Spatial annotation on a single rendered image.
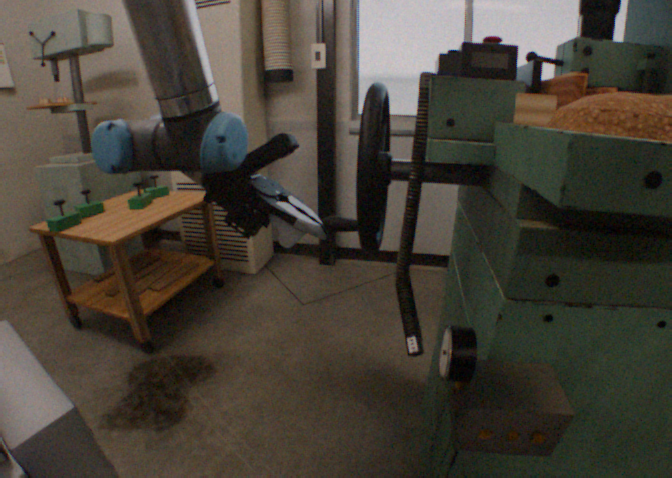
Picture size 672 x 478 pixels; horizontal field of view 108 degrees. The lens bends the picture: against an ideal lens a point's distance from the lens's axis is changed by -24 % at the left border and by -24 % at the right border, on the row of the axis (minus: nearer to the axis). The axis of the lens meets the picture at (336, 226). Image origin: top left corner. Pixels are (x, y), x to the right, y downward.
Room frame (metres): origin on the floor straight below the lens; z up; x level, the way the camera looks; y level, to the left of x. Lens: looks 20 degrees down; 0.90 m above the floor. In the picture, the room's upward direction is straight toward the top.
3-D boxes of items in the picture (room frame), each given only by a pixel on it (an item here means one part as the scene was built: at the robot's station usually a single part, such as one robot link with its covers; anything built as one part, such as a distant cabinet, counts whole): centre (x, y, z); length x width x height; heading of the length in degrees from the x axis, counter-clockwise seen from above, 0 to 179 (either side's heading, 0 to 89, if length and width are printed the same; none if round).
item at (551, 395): (0.24, -0.20, 0.58); 0.12 x 0.08 x 0.08; 77
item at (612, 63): (0.46, -0.42, 0.99); 0.14 x 0.07 x 0.09; 77
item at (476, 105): (0.51, -0.21, 0.92); 0.15 x 0.13 x 0.09; 167
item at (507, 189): (0.48, -0.34, 0.82); 0.40 x 0.21 x 0.04; 167
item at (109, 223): (1.26, 0.95, 0.32); 0.66 x 0.57 x 0.64; 166
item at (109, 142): (0.43, 0.28, 0.87); 0.11 x 0.11 x 0.08; 77
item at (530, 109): (0.37, -0.24, 0.92); 0.05 x 0.04 x 0.04; 59
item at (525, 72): (0.50, -0.27, 0.95); 0.09 x 0.07 x 0.09; 167
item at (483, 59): (0.51, -0.21, 0.99); 0.13 x 0.11 x 0.06; 167
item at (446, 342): (0.26, -0.14, 0.65); 0.06 x 0.04 x 0.08; 167
